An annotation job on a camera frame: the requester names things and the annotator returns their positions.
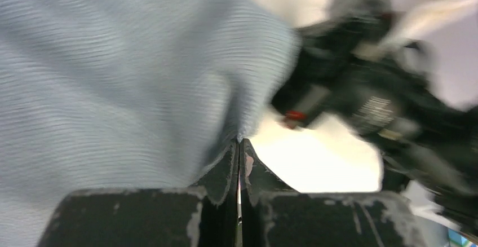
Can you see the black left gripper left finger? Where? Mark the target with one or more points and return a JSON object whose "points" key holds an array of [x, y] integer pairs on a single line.
{"points": [[204, 214]]}

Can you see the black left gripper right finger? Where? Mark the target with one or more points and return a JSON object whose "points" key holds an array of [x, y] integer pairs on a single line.
{"points": [[274, 214]]}

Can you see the blue grey pillowcase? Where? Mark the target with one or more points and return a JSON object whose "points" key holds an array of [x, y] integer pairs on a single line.
{"points": [[126, 93]]}

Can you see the white pillow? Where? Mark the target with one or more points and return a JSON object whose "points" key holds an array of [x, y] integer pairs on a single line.
{"points": [[327, 158]]}

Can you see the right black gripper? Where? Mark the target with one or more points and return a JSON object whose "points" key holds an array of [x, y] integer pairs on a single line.
{"points": [[388, 103]]}

